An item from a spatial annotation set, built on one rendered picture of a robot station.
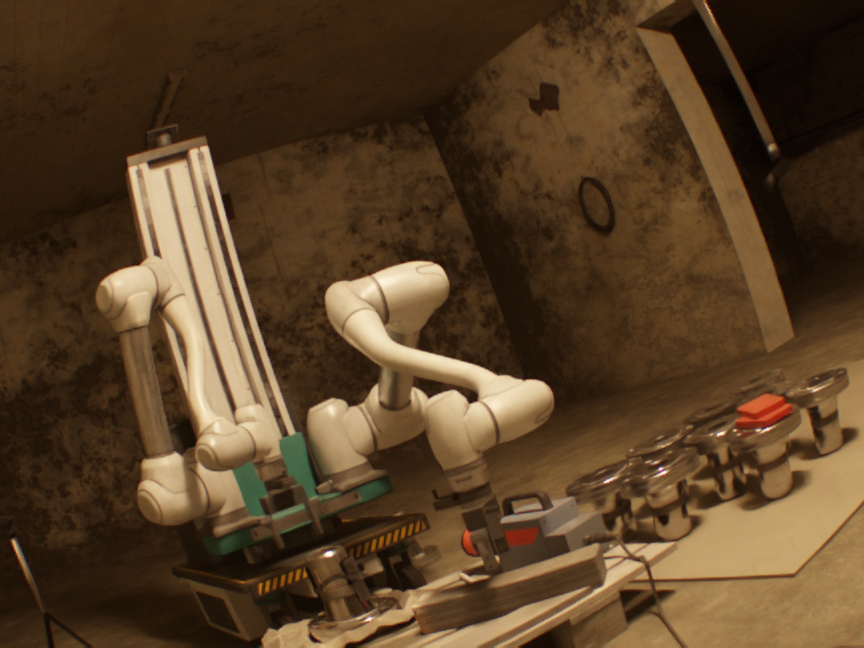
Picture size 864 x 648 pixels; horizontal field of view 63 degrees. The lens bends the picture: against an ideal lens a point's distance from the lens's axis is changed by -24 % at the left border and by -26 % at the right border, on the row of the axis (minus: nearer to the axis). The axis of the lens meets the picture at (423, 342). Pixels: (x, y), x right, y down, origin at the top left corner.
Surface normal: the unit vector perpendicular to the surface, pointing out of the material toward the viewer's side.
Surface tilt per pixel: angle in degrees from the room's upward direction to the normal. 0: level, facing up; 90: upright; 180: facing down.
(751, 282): 90
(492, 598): 90
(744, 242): 90
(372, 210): 90
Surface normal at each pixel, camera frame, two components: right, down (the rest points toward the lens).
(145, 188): 0.53, -0.21
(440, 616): -0.27, 0.07
